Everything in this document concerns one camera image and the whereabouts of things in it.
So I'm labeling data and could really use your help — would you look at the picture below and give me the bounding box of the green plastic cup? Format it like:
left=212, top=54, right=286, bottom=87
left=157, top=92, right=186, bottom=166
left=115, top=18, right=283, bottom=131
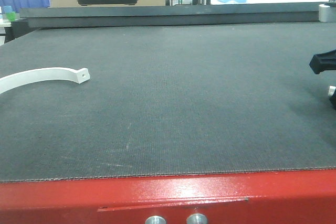
left=6, top=12, right=16, bottom=22

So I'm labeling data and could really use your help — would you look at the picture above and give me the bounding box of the dark grey table mat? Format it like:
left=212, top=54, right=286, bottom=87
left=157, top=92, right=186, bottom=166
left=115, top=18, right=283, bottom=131
left=1, top=22, right=335, bottom=182

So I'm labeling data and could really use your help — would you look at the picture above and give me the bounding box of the red metal cart frame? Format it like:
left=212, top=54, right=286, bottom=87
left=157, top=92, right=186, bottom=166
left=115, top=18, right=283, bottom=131
left=1, top=169, right=335, bottom=223

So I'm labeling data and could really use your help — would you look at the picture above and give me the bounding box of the silver bolt head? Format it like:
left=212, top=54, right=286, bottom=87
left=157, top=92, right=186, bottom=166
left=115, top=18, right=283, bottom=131
left=186, top=213, right=208, bottom=224
left=145, top=215, right=167, bottom=224

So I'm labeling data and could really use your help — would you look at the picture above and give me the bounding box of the black raised platform board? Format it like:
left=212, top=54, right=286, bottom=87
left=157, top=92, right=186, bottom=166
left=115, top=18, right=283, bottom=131
left=20, top=2, right=321, bottom=28

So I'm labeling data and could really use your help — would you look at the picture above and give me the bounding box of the left silver bolt head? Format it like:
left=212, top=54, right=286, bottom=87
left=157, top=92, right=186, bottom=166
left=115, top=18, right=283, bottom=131
left=145, top=215, right=167, bottom=224

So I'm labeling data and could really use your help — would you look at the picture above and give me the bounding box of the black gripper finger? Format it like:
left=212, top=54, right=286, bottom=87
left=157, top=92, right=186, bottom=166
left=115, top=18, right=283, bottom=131
left=309, top=50, right=336, bottom=74

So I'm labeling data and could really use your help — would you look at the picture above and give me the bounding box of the white curved PVC pipe clamp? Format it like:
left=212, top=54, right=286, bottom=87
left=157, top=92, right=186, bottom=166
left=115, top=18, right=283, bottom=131
left=1, top=67, right=90, bottom=94

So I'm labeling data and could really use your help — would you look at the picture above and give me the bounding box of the blue plastic cup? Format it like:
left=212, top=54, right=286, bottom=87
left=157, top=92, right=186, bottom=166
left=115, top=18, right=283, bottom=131
left=3, top=5, right=13, bottom=14

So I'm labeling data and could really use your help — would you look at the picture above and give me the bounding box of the white background table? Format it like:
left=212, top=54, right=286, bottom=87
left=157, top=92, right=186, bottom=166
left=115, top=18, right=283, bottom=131
left=211, top=0, right=329, bottom=5

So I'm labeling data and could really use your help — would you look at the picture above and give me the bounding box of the right silver bolt head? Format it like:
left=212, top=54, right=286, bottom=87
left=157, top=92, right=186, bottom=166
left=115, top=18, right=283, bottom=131
left=186, top=213, right=208, bottom=224

